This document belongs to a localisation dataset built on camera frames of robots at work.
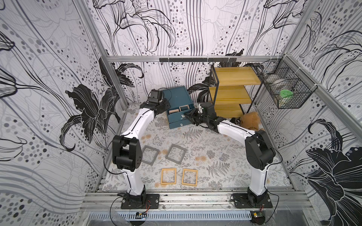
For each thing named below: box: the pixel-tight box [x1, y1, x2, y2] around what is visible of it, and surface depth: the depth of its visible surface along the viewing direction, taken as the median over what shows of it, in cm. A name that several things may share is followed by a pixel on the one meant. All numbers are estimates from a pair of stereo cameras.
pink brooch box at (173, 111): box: [168, 108, 180, 114], surface depth 95 cm
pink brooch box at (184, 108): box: [179, 104, 190, 112], surface depth 96 cm
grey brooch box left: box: [141, 145, 160, 166], surface depth 92 cm
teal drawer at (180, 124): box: [168, 118, 193, 130], surface depth 102 cm
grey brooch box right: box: [164, 143, 187, 165], surface depth 92 cm
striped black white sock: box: [229, 117, 241, 126], surface depth 107 cm
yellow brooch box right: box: [181, 168, 199, 187], surface depth 83 cm
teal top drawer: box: [166, 103, 196, 123], surface depth 95 cm
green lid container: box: [279, 89, 295, 98], surface depth 80 cm
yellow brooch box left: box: [160, 167, 177, 185], surface depth 83 cm
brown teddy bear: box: [239, 111, 264, 132], surface depth 95 cm
